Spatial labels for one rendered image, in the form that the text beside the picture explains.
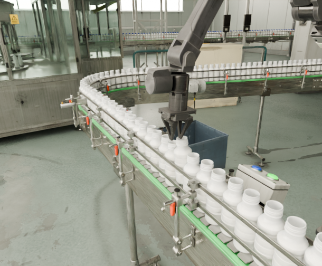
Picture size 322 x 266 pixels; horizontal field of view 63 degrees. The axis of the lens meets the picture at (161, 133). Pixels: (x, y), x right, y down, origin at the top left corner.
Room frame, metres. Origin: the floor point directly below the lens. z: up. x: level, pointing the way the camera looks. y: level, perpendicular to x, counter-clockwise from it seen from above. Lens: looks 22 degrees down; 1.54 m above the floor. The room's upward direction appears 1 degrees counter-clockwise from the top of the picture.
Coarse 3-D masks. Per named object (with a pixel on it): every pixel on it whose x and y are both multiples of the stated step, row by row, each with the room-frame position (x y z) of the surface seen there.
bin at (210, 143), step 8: (176, 128) 1.58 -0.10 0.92; (192, 128) 1.64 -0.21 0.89; (200, 128) 1.61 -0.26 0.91; (208, 128) 1.54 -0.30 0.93; (176, 136) 1.58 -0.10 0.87; (192, 136) 1.65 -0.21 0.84; (200, 136) 1.61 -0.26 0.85; (208, 136) 1.54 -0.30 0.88; (216, 136) 1.47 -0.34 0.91; (224, 136) 1.38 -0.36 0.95; (192, 144) 1.27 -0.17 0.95; (200, 144) 1.30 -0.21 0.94; (208, 144) 1.32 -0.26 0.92; (216, 144) 1.35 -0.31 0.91; (224, 144) 1.38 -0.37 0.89; (192, 152) 1.27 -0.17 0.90; (200, 152) 1.30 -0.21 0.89; (208, 152) 1.32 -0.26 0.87; (216, 152) 1.36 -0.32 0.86; (224, 152) 1.39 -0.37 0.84; (200, 160) 1.30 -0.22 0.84; (216, 160) 1.36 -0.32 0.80; (224, 160) 1.39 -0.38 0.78
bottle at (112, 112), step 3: (114, 102) 1.35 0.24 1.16; (111, 105) 1.32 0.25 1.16; (114, 105) 1.32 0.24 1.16; (111, 108) 1.32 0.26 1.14; (114, 108) 1.32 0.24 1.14; (111, 111) 1.32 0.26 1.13; (114, 111) 1.31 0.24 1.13; (111, 114) 1.31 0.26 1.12; (114, 114) 1.30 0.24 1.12; (114, 117) 1.30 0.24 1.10; (111, 120) 1.31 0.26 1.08; (114, 120) 1.30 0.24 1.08; (111, 123) 1.31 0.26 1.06; (114, 123) 1.31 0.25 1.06; (111, 126) 1.31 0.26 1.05; (114, 126) 1.31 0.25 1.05; (111, 129) 1.31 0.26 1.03; (111, 132) 1.32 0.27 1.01; (114, 132) 1.31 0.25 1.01
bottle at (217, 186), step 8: (216, 168) 0.64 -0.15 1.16; (216, 176) 0.61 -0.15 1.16; (224, 176) 0.61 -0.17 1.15; (208, 184) 0.63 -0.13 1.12; (216, 184) 0.61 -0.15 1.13; (224, 184) 0.61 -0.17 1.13; (216, 192) 0.60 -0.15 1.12; (208, 200) 0.61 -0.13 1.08; (208, 208) 0.61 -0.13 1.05; (216, 208) 0.60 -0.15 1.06; (208, 216) 0.61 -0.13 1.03; (216, 216) 0.60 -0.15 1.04; (216, 224) 0.60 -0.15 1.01
